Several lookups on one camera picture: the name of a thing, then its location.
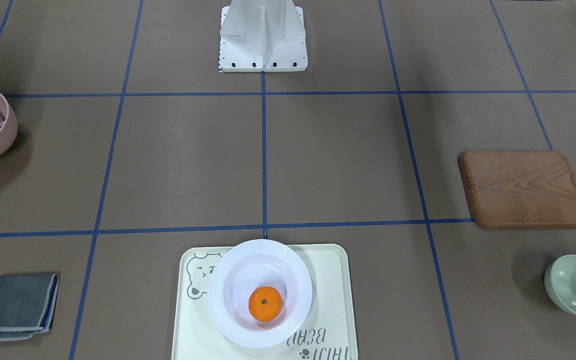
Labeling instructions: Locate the white plate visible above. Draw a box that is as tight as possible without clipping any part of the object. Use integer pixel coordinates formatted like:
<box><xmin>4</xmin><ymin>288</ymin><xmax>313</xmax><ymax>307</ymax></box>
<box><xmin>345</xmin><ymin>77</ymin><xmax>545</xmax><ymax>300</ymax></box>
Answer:
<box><xmin>208</xmin><ymin>239</ymin><xmax>314</xmax><ymax>349</ymax></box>

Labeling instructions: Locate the orange fruit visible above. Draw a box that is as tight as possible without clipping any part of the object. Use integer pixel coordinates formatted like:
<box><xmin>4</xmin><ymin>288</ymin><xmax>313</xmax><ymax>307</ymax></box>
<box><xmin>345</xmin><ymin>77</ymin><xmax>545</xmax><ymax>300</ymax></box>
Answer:
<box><xmin>247</xmin><ymin>285</ymin><xmax>283</xmax><ymax>322</ymax></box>

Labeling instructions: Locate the cream bear tray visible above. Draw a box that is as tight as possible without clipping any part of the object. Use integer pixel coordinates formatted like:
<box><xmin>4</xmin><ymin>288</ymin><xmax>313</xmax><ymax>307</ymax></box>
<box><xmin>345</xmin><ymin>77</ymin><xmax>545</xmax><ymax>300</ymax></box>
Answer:
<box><xmin>171</xmin><ymin>243</ymin><xmax>358</xmax><ymax>360</ymax></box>

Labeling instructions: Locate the wooden cutting board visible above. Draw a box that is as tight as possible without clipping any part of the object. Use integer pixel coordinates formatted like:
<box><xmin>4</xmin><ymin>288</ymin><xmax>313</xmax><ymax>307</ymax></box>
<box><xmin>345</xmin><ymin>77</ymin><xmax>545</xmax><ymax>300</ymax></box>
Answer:
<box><xmin>457</xmin><ymin>150</ymin><xmax>576</xmax><ymax>229</ymax></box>

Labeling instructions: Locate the grey folded cloth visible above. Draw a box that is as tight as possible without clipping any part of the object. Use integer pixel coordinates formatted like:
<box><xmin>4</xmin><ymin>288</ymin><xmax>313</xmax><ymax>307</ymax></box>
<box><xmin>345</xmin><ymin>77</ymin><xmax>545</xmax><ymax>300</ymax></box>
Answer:
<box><xmin>0</xmin><ymin>273</ymin><xmax>60</xmax><ymax>342</ymax></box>

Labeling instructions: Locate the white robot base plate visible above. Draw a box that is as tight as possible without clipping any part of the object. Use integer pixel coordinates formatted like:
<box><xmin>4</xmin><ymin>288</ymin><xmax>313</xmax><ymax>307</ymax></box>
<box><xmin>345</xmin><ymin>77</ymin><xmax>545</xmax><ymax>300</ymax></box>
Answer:
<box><xmin>218</xmin><ymin>0</ymin><xmax>309</xmax><ymax>73</ymax></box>

